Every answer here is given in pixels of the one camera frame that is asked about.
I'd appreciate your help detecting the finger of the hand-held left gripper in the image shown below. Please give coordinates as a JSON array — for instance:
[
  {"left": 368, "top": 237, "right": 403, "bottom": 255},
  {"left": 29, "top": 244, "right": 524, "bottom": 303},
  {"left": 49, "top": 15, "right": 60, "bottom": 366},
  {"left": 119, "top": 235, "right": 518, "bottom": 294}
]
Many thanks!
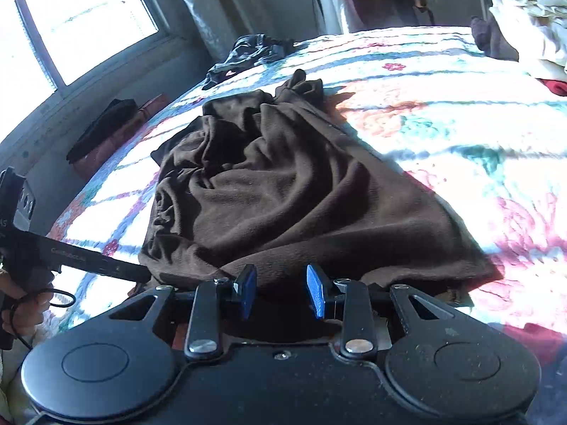
[{"left": 50, "top": 238, "right": 152, "bottom": 283}]

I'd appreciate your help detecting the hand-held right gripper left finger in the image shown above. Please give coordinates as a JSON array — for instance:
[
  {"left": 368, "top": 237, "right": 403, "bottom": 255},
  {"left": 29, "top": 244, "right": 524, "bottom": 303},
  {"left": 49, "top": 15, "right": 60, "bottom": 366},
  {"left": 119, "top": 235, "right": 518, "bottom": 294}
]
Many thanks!
[{"left": 109, "top": 264, "right": 258, "bottom": 361}]

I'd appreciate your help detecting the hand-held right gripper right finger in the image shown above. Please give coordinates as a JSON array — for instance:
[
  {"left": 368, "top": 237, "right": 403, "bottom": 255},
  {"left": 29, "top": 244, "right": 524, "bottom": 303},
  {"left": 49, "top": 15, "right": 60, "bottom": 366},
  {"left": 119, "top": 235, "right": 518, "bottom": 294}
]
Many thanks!
[{"left": 307, "top": 264, "right": 456, "bottom": 360}]

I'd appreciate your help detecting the dark brown garment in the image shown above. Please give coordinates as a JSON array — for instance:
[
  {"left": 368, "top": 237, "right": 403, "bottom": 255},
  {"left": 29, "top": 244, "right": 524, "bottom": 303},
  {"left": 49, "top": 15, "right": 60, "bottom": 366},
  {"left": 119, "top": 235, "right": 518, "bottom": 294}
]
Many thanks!
[{"left": 138, "top": 69, "right": 505, "bottom": 298}]

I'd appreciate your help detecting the pile of white clothes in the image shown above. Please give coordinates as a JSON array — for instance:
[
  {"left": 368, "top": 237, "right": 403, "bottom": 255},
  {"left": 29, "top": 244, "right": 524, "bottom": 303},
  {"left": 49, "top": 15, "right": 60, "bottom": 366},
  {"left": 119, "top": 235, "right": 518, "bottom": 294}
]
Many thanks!
[{"left": 489, "top": 0, "right": 567, "bottom": 84}]

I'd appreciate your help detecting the person's left hand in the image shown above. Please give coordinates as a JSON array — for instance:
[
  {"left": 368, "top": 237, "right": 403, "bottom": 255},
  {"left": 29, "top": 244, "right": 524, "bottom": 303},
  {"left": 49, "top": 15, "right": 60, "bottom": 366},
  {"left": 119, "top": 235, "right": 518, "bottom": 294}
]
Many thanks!
[{"left": 0, "top": 269, "right": 55, "bottom": 338}]

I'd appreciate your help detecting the black cloth on red box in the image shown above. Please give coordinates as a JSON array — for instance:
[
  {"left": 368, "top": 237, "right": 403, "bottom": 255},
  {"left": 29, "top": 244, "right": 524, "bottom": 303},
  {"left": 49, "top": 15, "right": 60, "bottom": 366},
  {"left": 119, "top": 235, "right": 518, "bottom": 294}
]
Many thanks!
[{"left": 66, "top": 98, "right": 139, "bottom": 163}]

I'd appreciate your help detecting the floral bed quilt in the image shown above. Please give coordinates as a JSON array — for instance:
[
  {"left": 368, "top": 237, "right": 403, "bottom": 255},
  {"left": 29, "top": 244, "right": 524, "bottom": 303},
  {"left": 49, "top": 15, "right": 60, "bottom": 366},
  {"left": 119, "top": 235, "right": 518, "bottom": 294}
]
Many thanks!
[{"left": 43, "top": 25, "right": 567, "bottom": 364}]

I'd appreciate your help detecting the window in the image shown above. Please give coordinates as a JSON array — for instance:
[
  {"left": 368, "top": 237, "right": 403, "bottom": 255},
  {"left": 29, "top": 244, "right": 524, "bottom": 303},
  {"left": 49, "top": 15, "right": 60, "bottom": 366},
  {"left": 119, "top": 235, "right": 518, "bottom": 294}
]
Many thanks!
[{"left": 0, "top": 0, "right": 172, "bottom": 111}]

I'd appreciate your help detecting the black patterned garment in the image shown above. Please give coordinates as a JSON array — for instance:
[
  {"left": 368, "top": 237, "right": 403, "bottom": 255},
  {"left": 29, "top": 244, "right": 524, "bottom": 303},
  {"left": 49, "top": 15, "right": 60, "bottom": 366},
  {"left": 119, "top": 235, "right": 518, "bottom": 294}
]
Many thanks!
[{"left": 204, "top": 34, "right": 295, "bottom": 90}]

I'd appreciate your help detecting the dark maroon cloth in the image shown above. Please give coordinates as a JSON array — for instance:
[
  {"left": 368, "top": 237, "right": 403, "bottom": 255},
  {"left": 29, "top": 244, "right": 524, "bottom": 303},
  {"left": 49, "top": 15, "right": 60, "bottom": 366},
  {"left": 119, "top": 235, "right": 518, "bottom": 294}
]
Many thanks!
[{"left": 470, "top": 16, "right": 520, "bottom": 62}]

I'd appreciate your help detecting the black cable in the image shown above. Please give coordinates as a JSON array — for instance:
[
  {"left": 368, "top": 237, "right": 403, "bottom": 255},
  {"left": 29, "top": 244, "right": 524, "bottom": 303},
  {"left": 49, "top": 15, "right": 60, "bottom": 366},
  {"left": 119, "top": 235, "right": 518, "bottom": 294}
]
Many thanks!
[{"left": 10, "top": 289, "right": 76, "bottom": 350}]

